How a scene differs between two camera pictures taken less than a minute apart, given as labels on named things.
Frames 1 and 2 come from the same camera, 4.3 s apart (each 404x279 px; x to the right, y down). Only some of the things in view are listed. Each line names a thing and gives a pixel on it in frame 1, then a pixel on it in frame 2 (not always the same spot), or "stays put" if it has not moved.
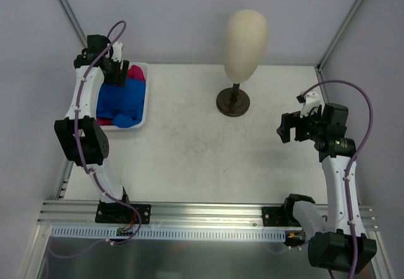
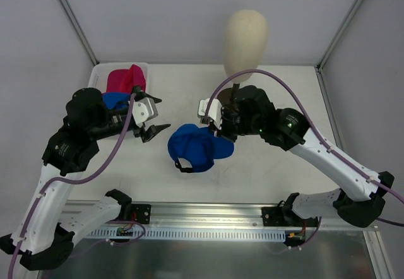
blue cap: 122,105 -> 194,148
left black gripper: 119,73 -> 139,130
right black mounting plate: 279,216 stays put
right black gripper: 292,127 -> 225,129
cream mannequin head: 245,41 stays put
